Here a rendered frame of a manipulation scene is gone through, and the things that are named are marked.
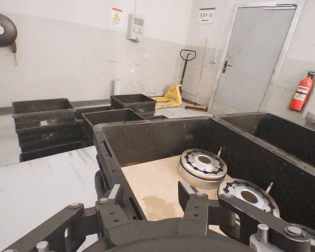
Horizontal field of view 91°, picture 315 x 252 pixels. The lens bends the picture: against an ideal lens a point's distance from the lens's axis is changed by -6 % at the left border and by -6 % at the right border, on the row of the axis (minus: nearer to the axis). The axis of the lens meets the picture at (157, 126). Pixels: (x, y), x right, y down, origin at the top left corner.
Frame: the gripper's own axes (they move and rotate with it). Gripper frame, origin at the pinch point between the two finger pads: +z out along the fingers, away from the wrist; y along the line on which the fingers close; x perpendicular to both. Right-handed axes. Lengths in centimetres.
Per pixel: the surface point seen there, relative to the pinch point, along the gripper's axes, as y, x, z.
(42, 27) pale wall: -136, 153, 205
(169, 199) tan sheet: 3.6, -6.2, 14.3
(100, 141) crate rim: -7.0, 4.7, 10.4
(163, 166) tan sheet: 3.7, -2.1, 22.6
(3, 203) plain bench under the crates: -34.3, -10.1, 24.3
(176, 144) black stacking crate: 7.2, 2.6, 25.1
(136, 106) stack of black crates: -7, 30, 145
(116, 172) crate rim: -3.8, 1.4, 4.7
